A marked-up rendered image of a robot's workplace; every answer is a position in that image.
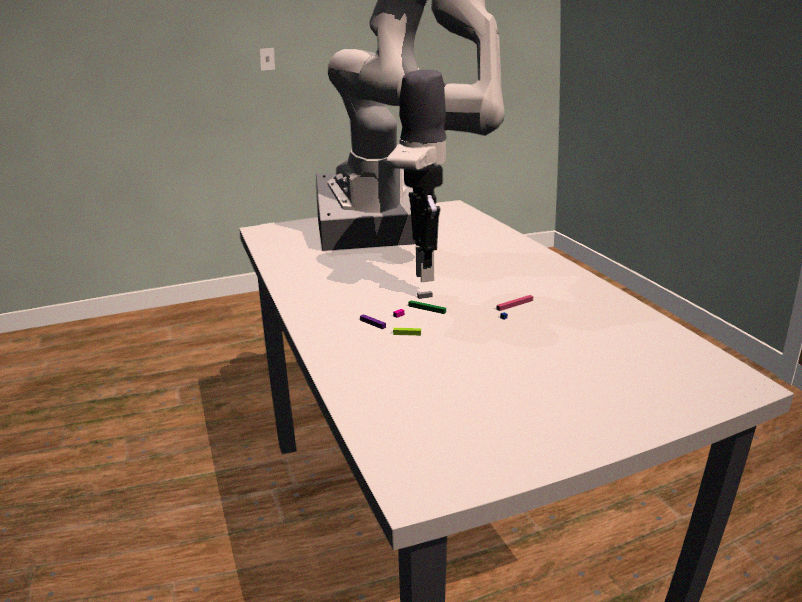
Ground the pink rod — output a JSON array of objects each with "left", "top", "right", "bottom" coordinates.
[{"left": 496, "top": 295, "right": 533, "bottom": 311}]

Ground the purple rod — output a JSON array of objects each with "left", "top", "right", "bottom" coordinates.
[{"left": 360, "top": 315, "right": 386, "bottom": 329}]

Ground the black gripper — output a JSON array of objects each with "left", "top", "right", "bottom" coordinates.
[{"left": 404, "top": 165, "right": 443, "bottom": 283}]

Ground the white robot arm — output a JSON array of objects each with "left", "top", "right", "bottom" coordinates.
[{"left": 327, "top": 0, "right": 504, "bottom": 213}]

